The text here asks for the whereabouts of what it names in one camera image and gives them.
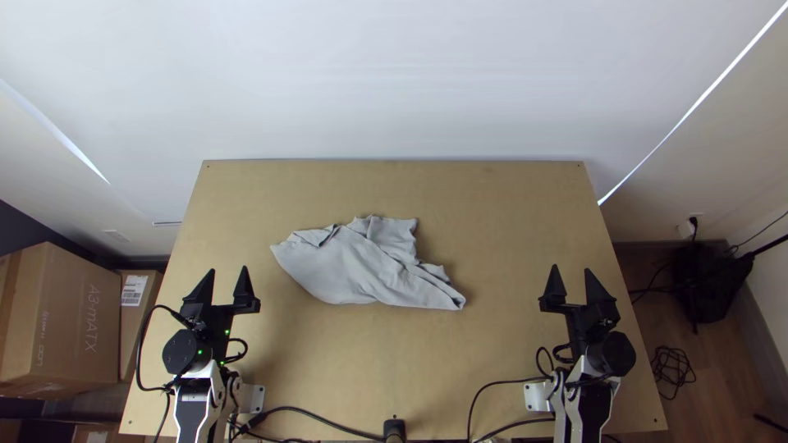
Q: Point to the black stand post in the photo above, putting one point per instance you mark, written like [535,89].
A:
[394,431]

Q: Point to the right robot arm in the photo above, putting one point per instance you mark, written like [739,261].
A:
[615,355]

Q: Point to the black stand pole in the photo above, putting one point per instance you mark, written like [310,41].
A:
[769,243]

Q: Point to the white wall socket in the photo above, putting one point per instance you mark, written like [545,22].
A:
[688,227]

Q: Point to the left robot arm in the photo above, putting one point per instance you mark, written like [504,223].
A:
[188,354]

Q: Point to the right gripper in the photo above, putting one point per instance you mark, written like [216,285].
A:
[588,323]

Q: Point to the black bag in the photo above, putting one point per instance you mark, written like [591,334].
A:
[708,277]

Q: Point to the large cardboard box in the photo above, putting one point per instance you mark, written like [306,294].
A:
[55,314]

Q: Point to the grey t-shirt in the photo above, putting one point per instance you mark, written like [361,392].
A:
[363,271]

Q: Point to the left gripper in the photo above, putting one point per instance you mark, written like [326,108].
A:
[215,320]

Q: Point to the cardboard box with label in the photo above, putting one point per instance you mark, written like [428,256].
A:
[138,320]

